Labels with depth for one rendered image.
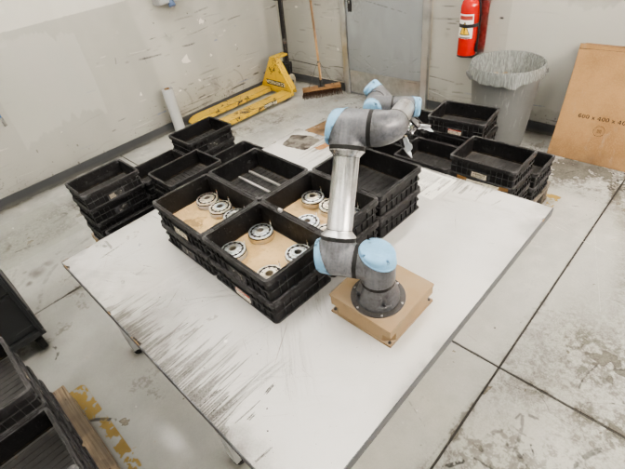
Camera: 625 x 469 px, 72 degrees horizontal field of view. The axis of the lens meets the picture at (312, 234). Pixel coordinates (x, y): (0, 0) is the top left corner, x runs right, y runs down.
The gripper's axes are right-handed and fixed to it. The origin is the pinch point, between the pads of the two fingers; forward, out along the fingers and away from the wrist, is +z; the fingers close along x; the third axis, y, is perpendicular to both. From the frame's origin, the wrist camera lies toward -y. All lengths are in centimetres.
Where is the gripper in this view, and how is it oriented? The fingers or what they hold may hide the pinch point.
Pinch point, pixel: (421, 145)
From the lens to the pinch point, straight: 196.2
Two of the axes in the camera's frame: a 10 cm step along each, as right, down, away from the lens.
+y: 2.8, 1.0, -9.5
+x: 6.4, -7.6, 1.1
